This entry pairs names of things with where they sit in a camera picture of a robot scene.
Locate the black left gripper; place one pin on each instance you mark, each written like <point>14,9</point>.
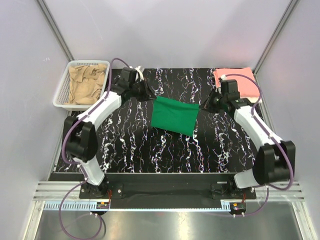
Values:
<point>146,90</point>

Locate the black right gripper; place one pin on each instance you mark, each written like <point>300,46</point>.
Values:
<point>210,103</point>

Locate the green t shirt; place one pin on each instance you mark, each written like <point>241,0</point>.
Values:
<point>174,116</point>

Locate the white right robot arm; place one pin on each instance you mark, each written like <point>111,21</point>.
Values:
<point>275,160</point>

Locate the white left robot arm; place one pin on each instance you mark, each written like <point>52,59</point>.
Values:
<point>80,142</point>

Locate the folded pink t shirt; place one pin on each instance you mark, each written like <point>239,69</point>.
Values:
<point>246,88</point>

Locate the folded cream t shirt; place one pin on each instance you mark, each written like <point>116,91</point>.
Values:
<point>254,100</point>

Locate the beige crumpled t shirt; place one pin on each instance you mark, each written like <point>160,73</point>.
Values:
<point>86,83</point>

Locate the white plastic basket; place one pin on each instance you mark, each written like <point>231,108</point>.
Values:
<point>62,94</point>

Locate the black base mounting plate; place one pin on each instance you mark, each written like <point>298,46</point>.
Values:
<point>196,188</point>

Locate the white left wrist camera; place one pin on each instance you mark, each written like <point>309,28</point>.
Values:
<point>139,76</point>

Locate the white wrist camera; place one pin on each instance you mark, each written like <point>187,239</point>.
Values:
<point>223,78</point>
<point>139,76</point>

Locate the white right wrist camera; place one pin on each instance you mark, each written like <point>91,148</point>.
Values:
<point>223,78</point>

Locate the left aluminium frame post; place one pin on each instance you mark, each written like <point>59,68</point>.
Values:
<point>55,29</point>

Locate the aluminium frame post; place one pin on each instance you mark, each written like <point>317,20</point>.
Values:
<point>276,33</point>
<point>55,29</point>

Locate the right aluminium frame post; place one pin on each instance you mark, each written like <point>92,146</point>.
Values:
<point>276,33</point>

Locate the white slotted cable duct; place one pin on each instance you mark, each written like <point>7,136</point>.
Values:
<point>118,205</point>

